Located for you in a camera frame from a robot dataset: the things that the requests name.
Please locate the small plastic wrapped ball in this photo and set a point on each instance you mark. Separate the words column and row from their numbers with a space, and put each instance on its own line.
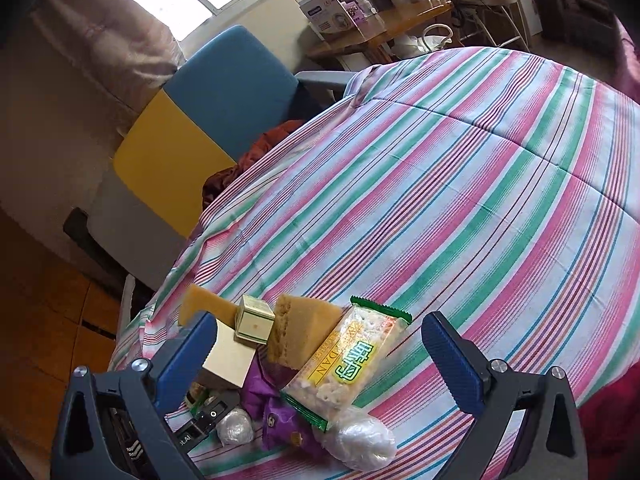
column 234, row 426

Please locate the small green white box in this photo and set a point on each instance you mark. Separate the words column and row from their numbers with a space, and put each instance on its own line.
column 252, row 320

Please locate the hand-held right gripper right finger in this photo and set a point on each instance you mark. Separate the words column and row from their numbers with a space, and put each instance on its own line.
column 455, row 367

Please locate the rice cracker snack packet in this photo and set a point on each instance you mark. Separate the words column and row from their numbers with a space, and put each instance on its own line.
column 345, row 365

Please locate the small yellow sponge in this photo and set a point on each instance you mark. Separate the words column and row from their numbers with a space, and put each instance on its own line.
column 205, row 302

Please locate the cream cardboard box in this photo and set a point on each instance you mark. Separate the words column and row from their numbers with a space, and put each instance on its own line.
column 230, row 365

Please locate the striped blanket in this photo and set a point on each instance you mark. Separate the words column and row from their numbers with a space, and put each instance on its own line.
column 450, row 185

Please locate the large yellow sponge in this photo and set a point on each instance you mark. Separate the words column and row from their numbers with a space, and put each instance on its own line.
column 300, row 330

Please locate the dark cabinet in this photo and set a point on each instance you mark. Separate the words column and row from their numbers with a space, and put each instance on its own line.
column 575, row 5

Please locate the purple snack wrapper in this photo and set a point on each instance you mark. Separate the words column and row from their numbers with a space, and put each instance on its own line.
column 280, row 410

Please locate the black device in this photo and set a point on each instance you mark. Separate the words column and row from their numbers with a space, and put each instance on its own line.
column 200, row 417

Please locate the dark red cloth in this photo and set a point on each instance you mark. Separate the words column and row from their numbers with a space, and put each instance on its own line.
column 265, row 145

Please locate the beige curtain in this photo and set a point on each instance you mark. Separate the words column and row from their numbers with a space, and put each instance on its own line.
column 100, row 25

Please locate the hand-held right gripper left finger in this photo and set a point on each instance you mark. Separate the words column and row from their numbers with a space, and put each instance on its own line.
column 185, row 362

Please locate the wooden desk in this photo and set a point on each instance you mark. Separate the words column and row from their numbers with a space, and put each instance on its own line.
column 400, row 20

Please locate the white printed carton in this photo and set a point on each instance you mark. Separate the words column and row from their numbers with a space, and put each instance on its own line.
column 325, row 15

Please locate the white plastic wrapped ball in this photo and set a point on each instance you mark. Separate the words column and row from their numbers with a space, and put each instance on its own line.
column 357, row 440

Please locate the small purple box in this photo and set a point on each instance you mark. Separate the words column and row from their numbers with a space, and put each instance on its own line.
column 357, row 8

